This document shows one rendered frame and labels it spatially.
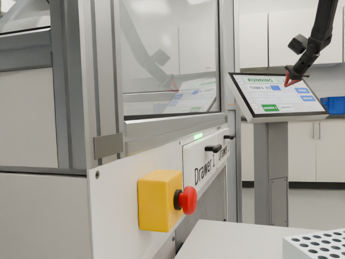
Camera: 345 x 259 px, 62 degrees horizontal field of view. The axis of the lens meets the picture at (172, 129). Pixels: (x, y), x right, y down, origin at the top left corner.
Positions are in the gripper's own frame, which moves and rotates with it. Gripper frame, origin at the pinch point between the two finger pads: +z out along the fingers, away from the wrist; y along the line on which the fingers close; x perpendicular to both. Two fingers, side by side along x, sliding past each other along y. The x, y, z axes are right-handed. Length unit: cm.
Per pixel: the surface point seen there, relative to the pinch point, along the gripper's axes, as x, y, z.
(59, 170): 54, 102, -41
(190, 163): 46, 76, -23
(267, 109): 1.6, 1.6, 14.9
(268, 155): 15.6, -6.5, 37.4
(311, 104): -0.2, -30.3, 14.7
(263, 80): -18.3, -8.0, 15.1
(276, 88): -12.4, -13.7, 15.0
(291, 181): -22, -171, 185
